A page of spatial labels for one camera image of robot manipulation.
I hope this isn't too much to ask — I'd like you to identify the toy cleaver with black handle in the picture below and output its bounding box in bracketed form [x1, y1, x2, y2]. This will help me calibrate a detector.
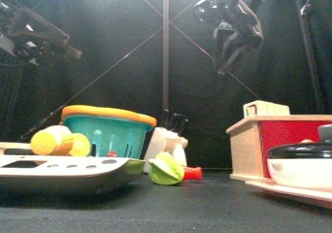
[163, 109, 172, 130]

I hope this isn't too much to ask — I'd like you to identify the white toy knife holder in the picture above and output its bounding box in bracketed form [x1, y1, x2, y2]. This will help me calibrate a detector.
[143, 125, 183, 174]

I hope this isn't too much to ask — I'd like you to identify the cream wooden block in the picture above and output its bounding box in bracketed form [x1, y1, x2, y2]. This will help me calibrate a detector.
[243, 99, 292, 117]

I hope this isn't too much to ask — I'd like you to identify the yellow toy corn piece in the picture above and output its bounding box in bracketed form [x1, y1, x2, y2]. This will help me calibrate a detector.
[30, 124, 75, 156]

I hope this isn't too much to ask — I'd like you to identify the wooden box with red panel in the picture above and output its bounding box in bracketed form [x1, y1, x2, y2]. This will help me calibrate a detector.
[224, 114, 332, 183]

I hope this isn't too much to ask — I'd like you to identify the yellow orange toy food piece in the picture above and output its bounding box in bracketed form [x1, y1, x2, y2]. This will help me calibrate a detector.
[60, 132, 92, 157]

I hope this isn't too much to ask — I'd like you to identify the teal basket with orange rim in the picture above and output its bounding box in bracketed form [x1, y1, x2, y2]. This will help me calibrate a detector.
[60, 104, 159, 160]

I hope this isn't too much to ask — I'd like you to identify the white oval toy food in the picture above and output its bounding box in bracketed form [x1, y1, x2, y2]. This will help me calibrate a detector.
[170, 137, 191, 167]

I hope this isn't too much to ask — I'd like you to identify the light green toy pepper half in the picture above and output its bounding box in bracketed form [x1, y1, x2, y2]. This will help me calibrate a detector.
[147, 150, 187, 186]

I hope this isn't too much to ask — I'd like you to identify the black frying pan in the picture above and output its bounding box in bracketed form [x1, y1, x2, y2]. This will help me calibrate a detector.
[266, 157, 332, 193]

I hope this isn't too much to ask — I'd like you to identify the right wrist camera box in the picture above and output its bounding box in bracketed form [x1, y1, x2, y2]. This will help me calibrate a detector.
[192, 0, 228, 26]

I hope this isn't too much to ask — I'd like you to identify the vertical metal frame pole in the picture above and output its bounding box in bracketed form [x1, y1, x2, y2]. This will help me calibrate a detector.
[163, 0, 170, 114]

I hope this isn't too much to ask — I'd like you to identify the slanted metal frame pole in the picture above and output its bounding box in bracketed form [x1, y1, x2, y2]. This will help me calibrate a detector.
[291, 0, 327, 115]

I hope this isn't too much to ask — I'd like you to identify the black-handled toy knife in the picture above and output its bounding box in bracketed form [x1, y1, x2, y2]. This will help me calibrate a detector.
[170, 113, 182, 133]
[178, 117, 191, 138]

